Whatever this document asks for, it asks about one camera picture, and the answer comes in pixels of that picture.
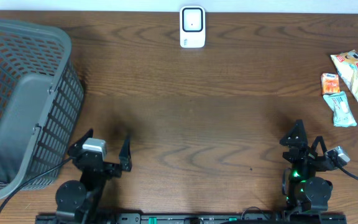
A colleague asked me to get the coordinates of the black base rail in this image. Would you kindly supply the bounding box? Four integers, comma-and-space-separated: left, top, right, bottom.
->
35, 212, 347, 224

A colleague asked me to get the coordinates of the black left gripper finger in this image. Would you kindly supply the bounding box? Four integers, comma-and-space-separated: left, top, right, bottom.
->
119, 135, 132, 172
68, 128, 93, 157

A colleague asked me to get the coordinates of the grey plastic mesh basket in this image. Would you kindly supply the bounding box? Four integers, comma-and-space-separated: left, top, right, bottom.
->
0, 19, 84, 199

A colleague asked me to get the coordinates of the orange small snack box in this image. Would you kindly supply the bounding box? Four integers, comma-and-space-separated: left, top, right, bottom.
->
321, 73, 340, 95

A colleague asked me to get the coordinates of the light blue wipes pack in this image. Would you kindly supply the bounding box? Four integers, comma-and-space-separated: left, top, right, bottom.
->
323, 91, 357, 128

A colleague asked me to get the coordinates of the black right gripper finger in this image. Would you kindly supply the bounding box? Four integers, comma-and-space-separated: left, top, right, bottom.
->
311, 135, 328, 156
280, 119, 308, 147

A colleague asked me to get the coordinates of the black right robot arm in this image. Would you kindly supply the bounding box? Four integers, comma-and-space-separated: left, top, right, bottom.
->
280, 119, 334, 213

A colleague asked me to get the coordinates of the white barcode scanner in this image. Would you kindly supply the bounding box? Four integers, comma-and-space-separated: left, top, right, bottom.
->
180, 6, 206, 49

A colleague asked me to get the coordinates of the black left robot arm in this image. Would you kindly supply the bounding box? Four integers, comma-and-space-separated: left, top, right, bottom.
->
55, 129, 132, 223

